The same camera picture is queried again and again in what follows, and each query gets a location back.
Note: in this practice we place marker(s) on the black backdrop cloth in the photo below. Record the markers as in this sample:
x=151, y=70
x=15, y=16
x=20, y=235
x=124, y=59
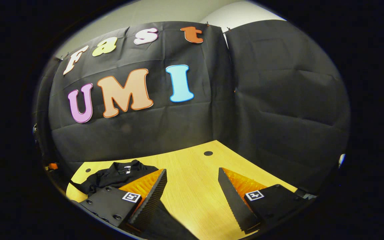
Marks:
x=278, y=100

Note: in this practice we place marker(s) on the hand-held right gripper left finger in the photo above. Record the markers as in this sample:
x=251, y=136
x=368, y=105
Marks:
x=152, y=203

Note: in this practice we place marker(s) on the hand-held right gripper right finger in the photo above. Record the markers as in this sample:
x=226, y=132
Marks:
x=235, y=203

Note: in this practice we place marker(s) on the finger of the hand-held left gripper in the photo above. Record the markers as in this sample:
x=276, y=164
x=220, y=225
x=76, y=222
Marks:
x=53, y=165

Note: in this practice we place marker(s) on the black buttoned jacket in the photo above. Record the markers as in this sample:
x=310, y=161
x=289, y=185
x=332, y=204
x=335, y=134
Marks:
x=118, y=176

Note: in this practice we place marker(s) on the dark grey block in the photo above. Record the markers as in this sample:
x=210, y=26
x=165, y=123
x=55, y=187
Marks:
x=307, y=195

